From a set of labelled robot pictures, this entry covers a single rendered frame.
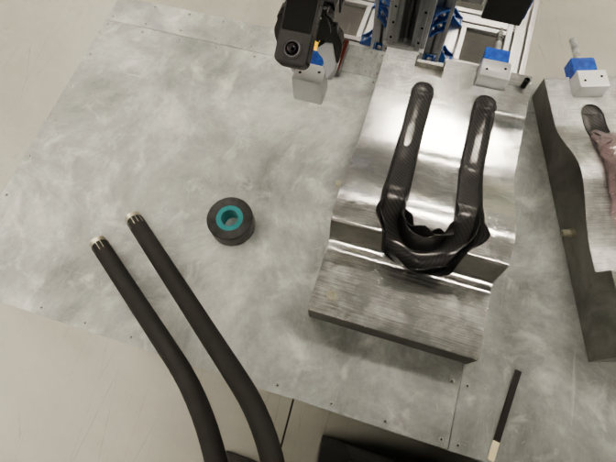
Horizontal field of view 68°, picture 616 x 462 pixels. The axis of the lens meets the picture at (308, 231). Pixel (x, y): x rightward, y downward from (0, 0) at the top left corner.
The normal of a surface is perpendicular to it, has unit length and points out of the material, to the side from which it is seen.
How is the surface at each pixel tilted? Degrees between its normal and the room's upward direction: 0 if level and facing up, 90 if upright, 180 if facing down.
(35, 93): 0
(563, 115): 0
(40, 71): 0
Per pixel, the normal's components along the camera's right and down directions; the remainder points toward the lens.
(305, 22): -0.18, 0.14
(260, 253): -0.04, -0.36
